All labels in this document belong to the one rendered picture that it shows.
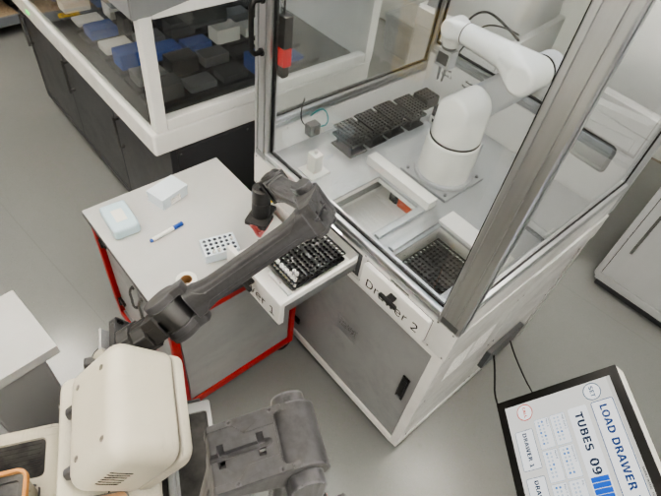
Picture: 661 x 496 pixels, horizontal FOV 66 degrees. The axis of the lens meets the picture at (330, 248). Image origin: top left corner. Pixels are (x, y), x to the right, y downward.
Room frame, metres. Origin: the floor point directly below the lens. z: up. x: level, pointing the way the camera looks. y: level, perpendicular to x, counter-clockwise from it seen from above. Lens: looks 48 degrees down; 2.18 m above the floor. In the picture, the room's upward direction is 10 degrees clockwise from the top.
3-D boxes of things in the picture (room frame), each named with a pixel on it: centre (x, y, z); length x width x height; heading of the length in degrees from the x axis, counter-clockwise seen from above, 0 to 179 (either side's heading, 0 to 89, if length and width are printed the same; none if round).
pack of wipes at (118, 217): (1.22, 0.77, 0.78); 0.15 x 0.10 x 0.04; 44
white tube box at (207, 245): (1.18, 0.39, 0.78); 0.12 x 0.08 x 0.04; 123
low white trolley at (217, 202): (1.26, 0.51, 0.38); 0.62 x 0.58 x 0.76; 48
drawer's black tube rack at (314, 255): (1.12, 0.09, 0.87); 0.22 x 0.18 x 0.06; 138
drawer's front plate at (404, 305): (1.00, -0.23, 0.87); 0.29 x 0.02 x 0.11; 48
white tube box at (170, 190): (1.40, 0.66, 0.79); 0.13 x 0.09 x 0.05; 152
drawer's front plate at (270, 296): (0.97, 0.22, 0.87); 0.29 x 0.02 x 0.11; 48
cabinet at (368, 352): (1.53, -0.35, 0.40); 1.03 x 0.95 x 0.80; 48
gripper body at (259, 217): (1.11, 0.23, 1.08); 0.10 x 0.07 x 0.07; 168
